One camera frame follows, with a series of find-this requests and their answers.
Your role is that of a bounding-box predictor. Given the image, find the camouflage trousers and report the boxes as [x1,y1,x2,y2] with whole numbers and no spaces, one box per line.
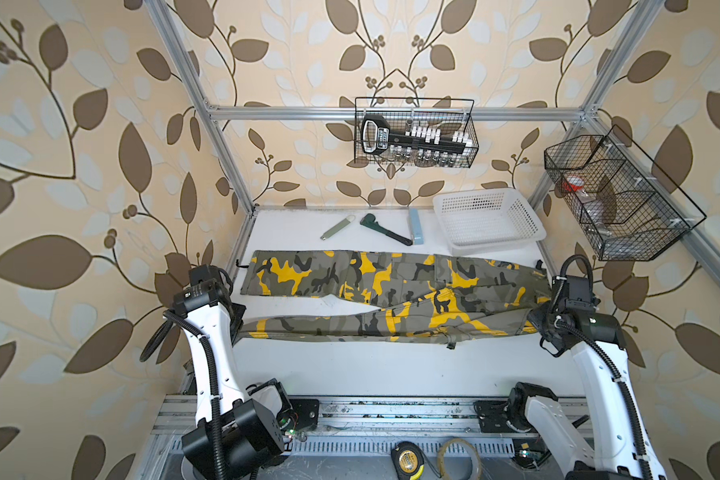
[238,250,552,347]

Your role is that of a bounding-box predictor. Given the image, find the white plastic basket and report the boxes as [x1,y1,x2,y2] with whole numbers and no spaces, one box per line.
[433,188,547,256]

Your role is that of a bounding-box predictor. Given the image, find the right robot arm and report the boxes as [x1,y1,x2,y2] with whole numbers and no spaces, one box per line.
[505,254,667,479]

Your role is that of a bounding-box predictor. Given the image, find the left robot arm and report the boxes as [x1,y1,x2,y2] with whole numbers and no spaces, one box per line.
[140,265,297,479]

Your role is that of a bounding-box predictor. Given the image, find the pale green utility knife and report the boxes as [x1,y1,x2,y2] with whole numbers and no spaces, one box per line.
[320,215,355,241]

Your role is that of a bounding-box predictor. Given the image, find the light blue sanding block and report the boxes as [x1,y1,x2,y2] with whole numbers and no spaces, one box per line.
[408,208,424,245]

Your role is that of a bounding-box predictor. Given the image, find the yellow tape measure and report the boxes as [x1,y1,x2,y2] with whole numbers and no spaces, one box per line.
[390,441,425,480]

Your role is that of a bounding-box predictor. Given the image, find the black socket set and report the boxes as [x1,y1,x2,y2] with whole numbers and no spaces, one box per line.
[356,114,478,155]

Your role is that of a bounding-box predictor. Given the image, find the black wire basket right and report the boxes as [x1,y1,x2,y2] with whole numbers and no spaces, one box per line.
[544,125,707,262]

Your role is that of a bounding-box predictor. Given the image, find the black wire basket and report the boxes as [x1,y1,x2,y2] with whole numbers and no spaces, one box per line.
[544,125,707,262]
[354,96,479,169]

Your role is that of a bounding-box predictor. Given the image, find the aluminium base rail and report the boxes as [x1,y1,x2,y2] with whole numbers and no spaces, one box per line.
[152,395,594,438]

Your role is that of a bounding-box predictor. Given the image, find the aluminium frame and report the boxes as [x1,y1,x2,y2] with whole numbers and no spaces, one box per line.
[140,0,720,397]

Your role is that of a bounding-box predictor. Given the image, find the black wire basket centre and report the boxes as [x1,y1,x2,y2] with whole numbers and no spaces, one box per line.
[354,96,479,169]

